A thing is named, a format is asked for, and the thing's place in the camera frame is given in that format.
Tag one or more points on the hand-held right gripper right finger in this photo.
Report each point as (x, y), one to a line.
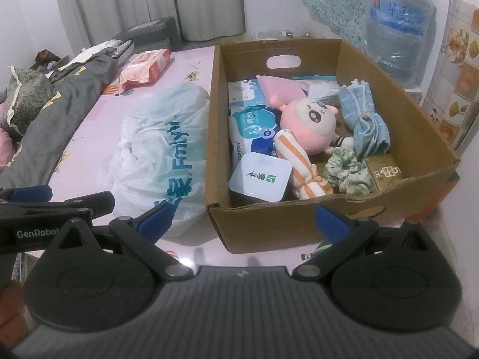
(329, 222)

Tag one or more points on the grey duvet with yellow print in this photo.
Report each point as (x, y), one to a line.
(63, 119)

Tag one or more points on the blue checked towel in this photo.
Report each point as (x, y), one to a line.
(368, 127)

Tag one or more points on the pink printed blanket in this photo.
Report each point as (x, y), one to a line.
(4, 149)

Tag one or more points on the white square tin box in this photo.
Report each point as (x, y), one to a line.
(260, 175)

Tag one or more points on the blue water jug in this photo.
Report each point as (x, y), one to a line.
(396, 33)

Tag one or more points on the white plastic bag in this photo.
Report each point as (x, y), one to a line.
(157, 138)

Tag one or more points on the pink plush toy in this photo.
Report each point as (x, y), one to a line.
(299, 131)

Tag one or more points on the floral wall panel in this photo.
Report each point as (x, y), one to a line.
(460, 74)

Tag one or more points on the gold box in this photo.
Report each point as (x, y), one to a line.
(383, 174)

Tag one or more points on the red pink tissue pack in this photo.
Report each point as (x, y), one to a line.
(144, 67)

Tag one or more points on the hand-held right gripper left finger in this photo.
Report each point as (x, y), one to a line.
(155, 220)

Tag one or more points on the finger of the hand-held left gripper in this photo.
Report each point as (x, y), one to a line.
(86, 202)
(32, 193)

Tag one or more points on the dark grey case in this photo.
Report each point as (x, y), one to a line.
(153, 31)

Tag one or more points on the teal floral hanging cloth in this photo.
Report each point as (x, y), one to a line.
(329, 0)

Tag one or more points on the person's left hand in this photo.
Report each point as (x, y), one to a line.
(9, 306)

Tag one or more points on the blue white tissue pack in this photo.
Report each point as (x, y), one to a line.
(243, 91)

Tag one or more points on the pink sponge pad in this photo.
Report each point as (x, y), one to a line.
(278, 88)

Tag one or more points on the white small packet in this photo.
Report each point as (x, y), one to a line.
(322, 90)

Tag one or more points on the orange striped towel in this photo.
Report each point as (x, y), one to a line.
(295, 160)

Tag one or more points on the white striped pillow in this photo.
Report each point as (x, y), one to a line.
(119, 46)

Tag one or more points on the blue wet wipes pack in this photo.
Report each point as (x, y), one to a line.
(249, 131)

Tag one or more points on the teal packet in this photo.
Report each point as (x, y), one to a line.
(314, 78)

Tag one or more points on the green floral scrunchie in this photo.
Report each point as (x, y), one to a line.
(344, 172)

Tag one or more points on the dark brown bag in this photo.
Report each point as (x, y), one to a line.
(46, 57)

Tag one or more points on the brown cardboard box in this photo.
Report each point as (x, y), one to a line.
(262, 228)

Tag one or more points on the grey window curtain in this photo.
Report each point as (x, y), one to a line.
(205, 3)

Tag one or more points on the green patterned pillow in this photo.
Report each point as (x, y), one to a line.
(30, 93)

